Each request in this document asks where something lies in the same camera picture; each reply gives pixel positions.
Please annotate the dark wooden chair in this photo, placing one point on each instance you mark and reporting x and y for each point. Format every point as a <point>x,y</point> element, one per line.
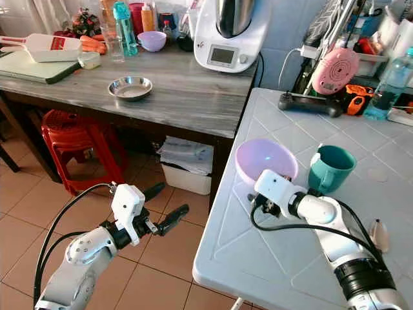
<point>10,158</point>

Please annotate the small red capped bottle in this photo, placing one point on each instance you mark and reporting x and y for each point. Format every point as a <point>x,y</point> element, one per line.
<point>168,32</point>

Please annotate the teal water bottle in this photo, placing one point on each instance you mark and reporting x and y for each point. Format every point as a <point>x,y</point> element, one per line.
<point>124,32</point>

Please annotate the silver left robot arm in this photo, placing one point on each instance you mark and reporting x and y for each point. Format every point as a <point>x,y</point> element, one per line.
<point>87,248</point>

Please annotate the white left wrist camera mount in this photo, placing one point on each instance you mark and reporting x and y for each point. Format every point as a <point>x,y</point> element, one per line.
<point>128,203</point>

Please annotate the white plastic table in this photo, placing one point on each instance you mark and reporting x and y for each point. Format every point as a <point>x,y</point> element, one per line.
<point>284,265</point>

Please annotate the small purple bowl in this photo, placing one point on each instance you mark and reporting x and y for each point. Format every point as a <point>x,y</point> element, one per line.
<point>151,42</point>

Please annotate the white kitchen machine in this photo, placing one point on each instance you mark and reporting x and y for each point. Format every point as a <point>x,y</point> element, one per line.
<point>232,45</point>

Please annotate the teal plastic cup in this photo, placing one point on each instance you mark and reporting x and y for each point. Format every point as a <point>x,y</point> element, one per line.
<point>332,171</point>

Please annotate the red canister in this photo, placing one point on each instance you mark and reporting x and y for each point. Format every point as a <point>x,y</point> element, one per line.
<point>135,16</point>

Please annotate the white charger plug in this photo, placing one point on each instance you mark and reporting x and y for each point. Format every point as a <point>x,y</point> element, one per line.
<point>310,51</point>

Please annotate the steel dish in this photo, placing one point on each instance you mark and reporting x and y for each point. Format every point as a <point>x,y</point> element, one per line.
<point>130,90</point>

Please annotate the beige spoon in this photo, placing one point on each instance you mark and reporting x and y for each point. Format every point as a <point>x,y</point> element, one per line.
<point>379,234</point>

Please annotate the clear plastic water bottle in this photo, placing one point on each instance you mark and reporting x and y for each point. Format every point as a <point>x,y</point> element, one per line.
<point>390,84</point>

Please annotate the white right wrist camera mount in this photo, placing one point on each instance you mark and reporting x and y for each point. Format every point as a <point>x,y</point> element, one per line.
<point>274,187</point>

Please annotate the large lilac plastic bowl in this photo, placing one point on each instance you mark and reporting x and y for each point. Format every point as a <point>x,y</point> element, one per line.
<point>264,157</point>

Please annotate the green cutting board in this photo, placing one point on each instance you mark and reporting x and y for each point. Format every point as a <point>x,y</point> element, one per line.
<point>32,70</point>

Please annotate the small flower plant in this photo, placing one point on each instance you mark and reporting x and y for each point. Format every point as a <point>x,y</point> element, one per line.
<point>85,23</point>

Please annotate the grey wooden table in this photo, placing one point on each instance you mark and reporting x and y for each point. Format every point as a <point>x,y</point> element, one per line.
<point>193,93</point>

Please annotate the red plastic stool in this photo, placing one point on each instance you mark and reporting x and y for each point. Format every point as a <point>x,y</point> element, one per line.
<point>74,132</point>

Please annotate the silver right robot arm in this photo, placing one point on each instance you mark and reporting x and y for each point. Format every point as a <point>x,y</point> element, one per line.
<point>319,210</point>

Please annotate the white storage box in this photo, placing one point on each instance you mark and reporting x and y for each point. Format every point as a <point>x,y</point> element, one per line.
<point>186,171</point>

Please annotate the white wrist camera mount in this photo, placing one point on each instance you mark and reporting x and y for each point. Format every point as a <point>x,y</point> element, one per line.
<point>128,203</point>
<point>274,187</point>

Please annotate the orange carrots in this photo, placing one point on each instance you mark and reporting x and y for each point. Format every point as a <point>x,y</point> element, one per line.
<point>91,45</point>

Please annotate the black game controller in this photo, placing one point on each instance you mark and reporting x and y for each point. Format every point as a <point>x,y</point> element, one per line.
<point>308,104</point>

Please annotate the small pale lidded container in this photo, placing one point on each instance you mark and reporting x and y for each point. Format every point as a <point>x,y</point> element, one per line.
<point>89,61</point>

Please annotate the orange black tool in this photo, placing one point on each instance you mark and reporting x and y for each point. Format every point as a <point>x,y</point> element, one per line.
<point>358,100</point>

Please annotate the pink round device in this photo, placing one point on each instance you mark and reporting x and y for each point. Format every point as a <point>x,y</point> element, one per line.
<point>335,71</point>

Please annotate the clear drinking glass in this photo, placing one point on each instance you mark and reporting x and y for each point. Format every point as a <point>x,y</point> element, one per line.
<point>114,48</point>

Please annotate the orange sauce bottle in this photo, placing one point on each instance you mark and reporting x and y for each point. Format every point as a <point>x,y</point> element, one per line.
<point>148,19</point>

